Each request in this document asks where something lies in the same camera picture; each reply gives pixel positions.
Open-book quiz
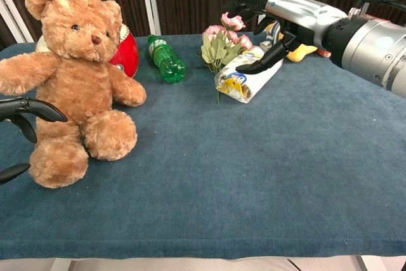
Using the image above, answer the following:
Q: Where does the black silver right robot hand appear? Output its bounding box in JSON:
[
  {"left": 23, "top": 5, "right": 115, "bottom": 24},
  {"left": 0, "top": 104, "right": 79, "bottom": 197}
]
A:
[{"left": 221, "top": 0, "right": 348, "bottom": 75}]

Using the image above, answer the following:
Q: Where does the white yellow snack package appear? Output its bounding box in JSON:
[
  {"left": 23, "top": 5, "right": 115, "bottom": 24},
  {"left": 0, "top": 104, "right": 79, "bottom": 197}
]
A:
[{"left": 214, "top": 45, "right": 284, "bottom": 104}]

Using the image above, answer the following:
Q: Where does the pink artificial flower bouquet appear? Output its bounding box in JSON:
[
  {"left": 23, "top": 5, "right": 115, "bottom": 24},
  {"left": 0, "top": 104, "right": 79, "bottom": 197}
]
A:
[{"left": 200, "top": 12, "right": 254, "bottom": 104}]

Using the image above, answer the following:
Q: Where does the green plastic bottle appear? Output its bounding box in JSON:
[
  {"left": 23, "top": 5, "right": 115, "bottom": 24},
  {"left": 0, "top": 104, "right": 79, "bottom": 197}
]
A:
[{"left": 147, "top": 34, "right": 187, "bottom": 84}]

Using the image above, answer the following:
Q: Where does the blue table cloth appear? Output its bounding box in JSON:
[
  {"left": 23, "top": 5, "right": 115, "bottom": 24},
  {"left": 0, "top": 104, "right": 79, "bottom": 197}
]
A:
[{"left": 0, "top": 32, "right": 406, "bottom": 261}]

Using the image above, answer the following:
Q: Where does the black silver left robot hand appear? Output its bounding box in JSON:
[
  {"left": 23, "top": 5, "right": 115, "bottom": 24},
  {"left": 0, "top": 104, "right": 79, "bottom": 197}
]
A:
[{"left": 0, "top": 96, "right": 69, "bottom": 185}]

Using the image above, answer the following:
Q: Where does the brown teddy bear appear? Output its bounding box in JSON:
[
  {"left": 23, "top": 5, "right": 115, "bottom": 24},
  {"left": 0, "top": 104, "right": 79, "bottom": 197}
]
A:
[{"left": 0, "top": 0, "right": 147, "bottom": 189}]

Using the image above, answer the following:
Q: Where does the red toy drum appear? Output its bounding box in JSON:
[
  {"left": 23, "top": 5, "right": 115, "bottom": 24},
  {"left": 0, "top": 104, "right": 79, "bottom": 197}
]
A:
[{"left": 35, "top": 23, "right": 140, "bottom": 79}]

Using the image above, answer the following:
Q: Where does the yellow striped plush toy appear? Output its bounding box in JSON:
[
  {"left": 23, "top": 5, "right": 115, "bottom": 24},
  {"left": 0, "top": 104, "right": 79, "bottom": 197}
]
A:
[{"left": 259, "top": 20, "right": 318, "bottom": 63}]

